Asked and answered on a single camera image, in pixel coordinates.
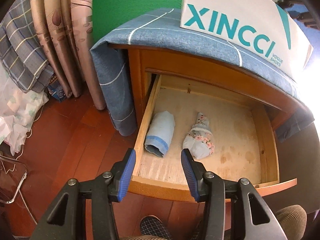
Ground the white pink-flowered underwear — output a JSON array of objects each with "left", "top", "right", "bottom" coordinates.
[{"left": 182, "top": 112, "right": 215, "bottom": 160}]

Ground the light blue underwear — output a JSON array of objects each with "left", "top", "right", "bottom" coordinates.
[{"left": 144, "top": 110, "right": 176, "bottom": 158}]

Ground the person's right leg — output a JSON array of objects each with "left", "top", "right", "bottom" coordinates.
[{"left": 271, "top": 204, "right": 307, "bottom": 240}]

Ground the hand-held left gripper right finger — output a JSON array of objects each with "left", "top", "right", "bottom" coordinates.
[{"left": 181, "top": 149, "right": 287, "bottom": 240}]

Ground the grey plaid cloth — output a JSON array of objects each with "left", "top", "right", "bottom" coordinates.
[{"left": 0, "top": 0, "right": 54, "bottom": 93}]

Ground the white floral sheet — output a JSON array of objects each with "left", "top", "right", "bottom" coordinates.
[{"left": 0, "top": 67, "right": 49, "bottom": 155}]

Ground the chrome wire rack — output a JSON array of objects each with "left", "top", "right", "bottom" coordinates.
[{"left": 0, "top": 155, "right": 28, "bottom": 204}]

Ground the wooden drawer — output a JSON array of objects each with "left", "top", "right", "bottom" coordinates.
[{"left": 129, "top": 74, "right": 297, "bottom": 203}]

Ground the white shoe box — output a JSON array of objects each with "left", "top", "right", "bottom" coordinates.
[{"left": 179, "top": 0, "right": 314, "bottom": 80}]

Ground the blue packet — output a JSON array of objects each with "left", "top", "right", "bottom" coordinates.
[{"left": 47, "top": 74, "right": 67, "bottom": 102}]

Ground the wooden nightstand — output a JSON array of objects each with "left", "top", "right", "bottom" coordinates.
[{"left": 109, "top": 44, "right": 308, "bottom": 130}]

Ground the person's leg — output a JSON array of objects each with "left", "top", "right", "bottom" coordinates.
[
  {"left": 120, "top": 234, "right": 160, "bottom": 240},
  {"left": 271, "top": 204, "right": 307, "bottom": 240}
]

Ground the blue checked cloth cover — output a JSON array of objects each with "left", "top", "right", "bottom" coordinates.
[{"left": 89, "top": 8, "right": 315, "bottom": 143}]

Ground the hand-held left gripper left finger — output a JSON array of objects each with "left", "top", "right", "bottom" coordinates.
[{"left": 35, "top": 149, "right": 137, "bottom": 240}]

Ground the person's left leg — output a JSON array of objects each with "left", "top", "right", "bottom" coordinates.
[{"left": 120, "top": 234, "right": 160, "bottom": 240}]

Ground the beige leaf-print curtain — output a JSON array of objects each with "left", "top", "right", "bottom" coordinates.
[{"left": 29, "top": 0, "right": 107, "bottom": 110}]

